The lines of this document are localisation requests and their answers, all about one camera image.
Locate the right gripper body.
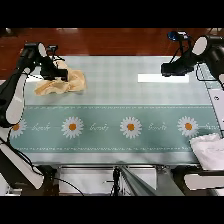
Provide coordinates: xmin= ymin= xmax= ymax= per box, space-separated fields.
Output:
xmin=160 ymin=61 xmax=195 ymax=78

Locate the silver frame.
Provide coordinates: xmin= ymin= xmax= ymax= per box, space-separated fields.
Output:
xmin=6 ymin=162 xmax=224 ymax=197

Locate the white garment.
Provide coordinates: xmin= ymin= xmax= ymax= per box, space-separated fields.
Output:
xmin=189 ymin=133 xmax=224 ymax=171

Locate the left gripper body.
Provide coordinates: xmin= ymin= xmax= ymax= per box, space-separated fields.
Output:
xmin=39 ymin=59 xmax=70 ymax=82

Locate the yellow garment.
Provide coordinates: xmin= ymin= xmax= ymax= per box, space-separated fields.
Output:
xmin=34 ymin=60 xmax=88 ymax=97

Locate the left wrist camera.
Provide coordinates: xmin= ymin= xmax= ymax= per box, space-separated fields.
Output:
xmin=45 ymin=44 xmax=60 ymax=62

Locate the black cable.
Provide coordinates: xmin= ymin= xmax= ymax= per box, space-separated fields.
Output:
xmin=49 ymin=176 xmax=86 ymax=197

